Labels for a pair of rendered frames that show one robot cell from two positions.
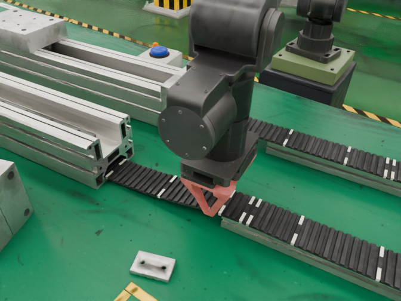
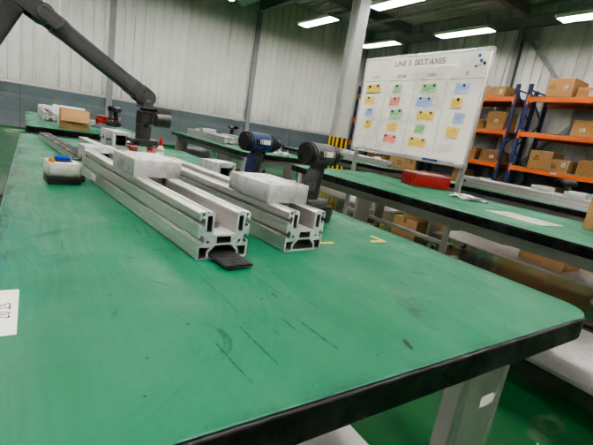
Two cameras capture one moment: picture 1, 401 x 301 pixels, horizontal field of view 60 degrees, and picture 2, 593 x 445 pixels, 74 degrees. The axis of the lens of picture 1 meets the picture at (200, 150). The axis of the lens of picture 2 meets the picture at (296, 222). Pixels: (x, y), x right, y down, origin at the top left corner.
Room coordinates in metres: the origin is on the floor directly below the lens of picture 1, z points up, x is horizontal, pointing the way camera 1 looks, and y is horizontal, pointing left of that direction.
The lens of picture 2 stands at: (1.52, 1.12, 1.01)
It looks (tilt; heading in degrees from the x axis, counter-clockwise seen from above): 13 degrees down; 202
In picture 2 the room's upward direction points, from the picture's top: 9 degrees clockwise
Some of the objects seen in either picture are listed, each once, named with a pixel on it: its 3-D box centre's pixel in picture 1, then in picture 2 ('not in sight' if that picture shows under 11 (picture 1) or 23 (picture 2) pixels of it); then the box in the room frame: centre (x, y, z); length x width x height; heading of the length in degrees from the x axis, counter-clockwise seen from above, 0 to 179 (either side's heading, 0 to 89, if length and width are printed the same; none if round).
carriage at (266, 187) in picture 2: not in sight; (266, 192); (0.71, 0.72, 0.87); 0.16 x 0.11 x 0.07; 63
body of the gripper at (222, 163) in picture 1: (222, 135); (143, 133); (0.34, -0.03, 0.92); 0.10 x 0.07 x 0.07; 154
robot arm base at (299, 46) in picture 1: (315, 37); not in sight; (0.87, -0.28, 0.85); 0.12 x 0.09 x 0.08; 48
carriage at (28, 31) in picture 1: (23, 34); (146, 169); (0.77, 0.41, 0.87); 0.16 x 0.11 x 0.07; 63
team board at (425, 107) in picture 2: not in sight; (402, 154); (-2.62, 0.51, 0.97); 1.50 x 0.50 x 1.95; 57
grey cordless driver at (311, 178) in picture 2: not in sight; (320, 183); (0.47, 0.76, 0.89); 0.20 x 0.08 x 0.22; 167
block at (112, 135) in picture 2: not in sight; (116, 139); (-0.13, -0.68, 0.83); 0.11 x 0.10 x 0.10; 153
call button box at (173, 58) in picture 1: (157, 67); (65, 170); (0.76, 0.11, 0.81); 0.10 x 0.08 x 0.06; 153
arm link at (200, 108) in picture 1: (215, 78); (154, 110); (0.30, -0.01, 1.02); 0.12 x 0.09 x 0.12; 154
